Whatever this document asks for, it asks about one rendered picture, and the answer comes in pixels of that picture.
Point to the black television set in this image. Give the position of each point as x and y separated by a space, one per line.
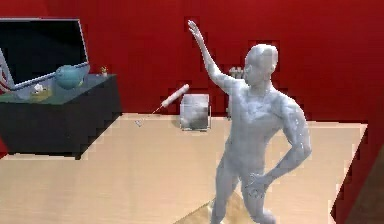
36 50

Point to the pale grey human figure statue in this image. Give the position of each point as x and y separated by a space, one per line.
256 116

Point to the black television stand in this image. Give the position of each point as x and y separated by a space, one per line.
56 123

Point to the small yellow figurine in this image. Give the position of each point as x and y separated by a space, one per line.
104 70

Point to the grey metal bin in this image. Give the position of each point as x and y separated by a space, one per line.
194 111

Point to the small white object on yellow base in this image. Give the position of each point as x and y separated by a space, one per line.
39 90

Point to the teal round vase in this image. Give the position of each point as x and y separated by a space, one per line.
69 76

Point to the white stick with red tip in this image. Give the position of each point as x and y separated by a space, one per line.
173 97

